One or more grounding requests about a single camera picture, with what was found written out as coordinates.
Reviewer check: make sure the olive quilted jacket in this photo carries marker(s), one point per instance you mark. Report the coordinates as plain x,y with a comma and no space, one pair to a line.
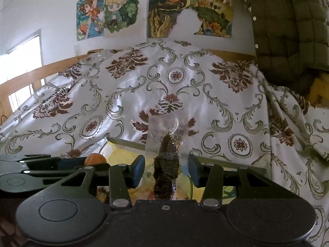
282,30

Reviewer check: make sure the window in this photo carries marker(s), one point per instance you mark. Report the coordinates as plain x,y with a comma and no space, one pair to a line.
20,59

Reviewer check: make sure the orange-haired figure wall poster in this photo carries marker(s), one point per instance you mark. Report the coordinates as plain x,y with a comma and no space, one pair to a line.
90,15

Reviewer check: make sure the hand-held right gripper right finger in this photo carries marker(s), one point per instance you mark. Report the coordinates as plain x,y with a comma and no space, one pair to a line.
194,170

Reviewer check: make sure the blond figure wall poster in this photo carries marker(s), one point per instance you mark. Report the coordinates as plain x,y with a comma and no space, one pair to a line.
120,10

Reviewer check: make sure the wooden bed side rail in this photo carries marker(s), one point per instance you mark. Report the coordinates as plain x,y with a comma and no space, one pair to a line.
20,79

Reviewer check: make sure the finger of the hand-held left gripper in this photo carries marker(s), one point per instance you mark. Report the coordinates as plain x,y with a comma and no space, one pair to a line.
51,173
72,162

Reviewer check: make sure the floral bed blanket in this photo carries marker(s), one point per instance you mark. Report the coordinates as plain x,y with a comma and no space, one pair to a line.
180,82

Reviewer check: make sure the wooden bed end board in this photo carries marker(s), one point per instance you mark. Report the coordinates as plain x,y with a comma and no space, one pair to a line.
320,90

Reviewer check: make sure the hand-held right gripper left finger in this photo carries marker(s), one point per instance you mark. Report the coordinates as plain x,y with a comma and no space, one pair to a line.
138,171

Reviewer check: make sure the round orange snack packet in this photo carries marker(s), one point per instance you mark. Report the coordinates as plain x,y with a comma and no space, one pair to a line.
95,159

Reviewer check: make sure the grey tray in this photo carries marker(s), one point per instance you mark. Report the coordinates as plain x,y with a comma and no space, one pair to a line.
231,165

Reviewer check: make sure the clear packet with dark snack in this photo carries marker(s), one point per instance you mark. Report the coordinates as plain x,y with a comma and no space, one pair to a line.
165,164

